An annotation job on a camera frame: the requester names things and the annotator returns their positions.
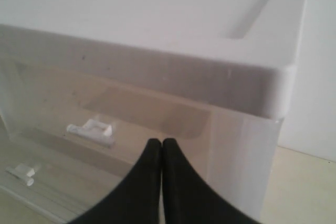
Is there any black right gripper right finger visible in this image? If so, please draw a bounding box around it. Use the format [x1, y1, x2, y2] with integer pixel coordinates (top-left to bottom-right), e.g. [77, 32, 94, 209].
[162, 138, 257, 223]

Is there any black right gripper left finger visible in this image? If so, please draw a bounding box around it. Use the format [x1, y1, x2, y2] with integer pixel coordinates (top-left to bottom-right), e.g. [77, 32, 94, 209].
[71, 138, 161, 223]

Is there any white plastic drawer cabinet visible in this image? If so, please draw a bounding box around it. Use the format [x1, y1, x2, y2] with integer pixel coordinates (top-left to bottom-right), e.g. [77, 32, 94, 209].
[1, 0, 306, 223]

